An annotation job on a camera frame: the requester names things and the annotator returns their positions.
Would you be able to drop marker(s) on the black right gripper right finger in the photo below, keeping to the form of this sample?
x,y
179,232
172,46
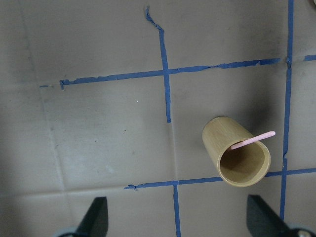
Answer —
x,y
262,221

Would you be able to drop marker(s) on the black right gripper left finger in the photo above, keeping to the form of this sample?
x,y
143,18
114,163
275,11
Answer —
x,y
96,221

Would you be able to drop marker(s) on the pink chopstick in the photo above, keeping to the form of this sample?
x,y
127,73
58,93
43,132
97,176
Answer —
x,y
253,140

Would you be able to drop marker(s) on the bamboo cylinder cup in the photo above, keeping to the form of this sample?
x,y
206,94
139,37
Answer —
x,y
240,167

